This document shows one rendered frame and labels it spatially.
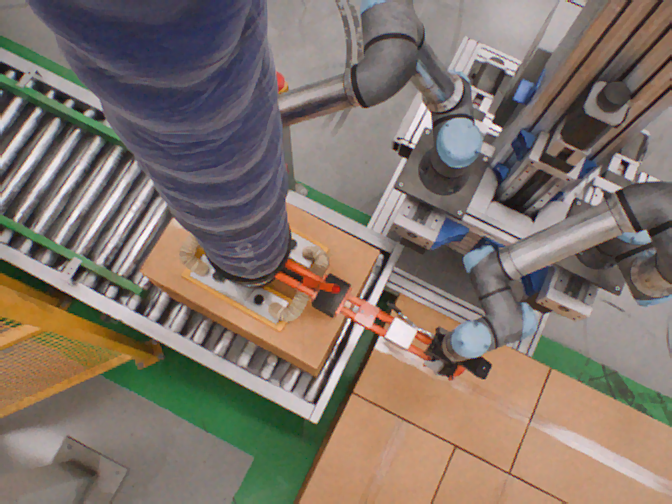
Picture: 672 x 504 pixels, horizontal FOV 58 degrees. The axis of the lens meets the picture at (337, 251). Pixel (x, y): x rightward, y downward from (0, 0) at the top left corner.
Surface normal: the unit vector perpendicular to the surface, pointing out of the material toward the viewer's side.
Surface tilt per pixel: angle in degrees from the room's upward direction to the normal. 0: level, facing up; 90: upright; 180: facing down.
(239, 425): 0
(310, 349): 0
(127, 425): 0
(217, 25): 77
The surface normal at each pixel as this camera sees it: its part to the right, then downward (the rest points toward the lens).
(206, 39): 0.50, 0.76
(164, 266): 0.04, -0.25
